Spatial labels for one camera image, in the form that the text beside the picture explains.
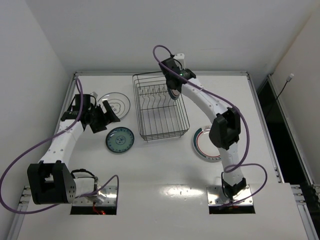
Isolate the grey wire dish rack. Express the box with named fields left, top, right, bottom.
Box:
left=132, top=71, right=190, bottom=142

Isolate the metal base plate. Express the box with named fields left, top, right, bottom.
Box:
left=72, top=185, right=118, bottom=207
left=206, top=185, right=254, bottom=207

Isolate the white plate with teal rim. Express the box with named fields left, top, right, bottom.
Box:
left=98, top=92, right=131, bottom=120

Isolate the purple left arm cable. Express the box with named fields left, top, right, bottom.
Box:
left=0, top=76, right=120, bottom=215

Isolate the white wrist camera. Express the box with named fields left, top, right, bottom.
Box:
left=174, top=53, right=186, bottom=69
left=90, top=91, right=98, bottom=98

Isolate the black cable with white plug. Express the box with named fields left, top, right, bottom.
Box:
left=276, top=73, right=295, bottom=101

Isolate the blue floral green plate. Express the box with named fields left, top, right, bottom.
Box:
left=105, top=127, right=135, bottom=154

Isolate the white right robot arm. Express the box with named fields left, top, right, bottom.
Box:
left=159, top=57, right=247, bottom=200

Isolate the aluminium frame rail right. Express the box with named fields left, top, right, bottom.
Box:
left=264, top=75, right=320, bottom=239

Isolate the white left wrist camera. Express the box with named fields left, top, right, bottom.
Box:
left=90, top=91, right=98, bottom=98

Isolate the green red rimmed plate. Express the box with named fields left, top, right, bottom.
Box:
left=168, top=89, right=180, bottom=101
left=192, top=125, right=222, bottom=163

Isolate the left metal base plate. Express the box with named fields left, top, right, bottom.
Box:
left=72, top=185, right=118, bottom=207

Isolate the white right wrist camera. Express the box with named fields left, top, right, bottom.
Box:
left=174, top=53, right=186, bottom=69

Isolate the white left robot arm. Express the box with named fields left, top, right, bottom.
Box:
left=27, top=97, right=120, bottom=205

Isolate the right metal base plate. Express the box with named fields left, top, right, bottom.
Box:
left=206, top=185, right=254, bottom=207

